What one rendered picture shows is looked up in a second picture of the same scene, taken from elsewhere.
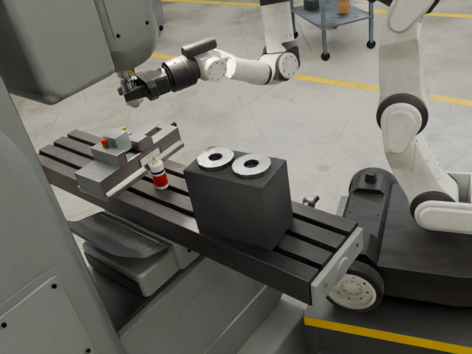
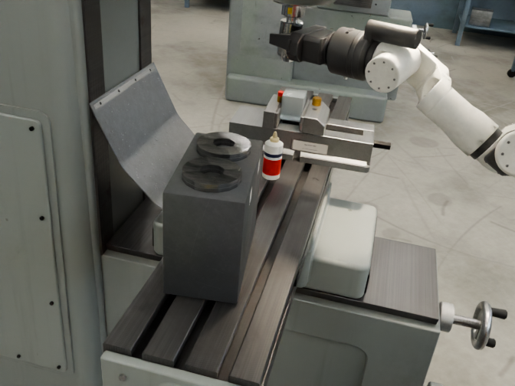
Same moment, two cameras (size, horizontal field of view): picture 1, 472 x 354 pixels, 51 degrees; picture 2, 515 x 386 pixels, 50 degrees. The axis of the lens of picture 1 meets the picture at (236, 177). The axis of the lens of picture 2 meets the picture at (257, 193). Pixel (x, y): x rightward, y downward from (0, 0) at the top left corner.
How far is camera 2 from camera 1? 0.94 m
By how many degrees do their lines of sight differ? 48
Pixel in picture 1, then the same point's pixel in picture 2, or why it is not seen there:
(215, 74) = (377, 77)
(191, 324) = not seen: hidden behind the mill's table
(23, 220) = (31, 46)
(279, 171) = (215, 204)
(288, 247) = (175, 309)
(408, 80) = not seen: outside the picture
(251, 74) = (448, 122)
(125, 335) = (109, 258)
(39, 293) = (18, 122)
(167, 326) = not seen: hidden behind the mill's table
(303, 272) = (123, 334)
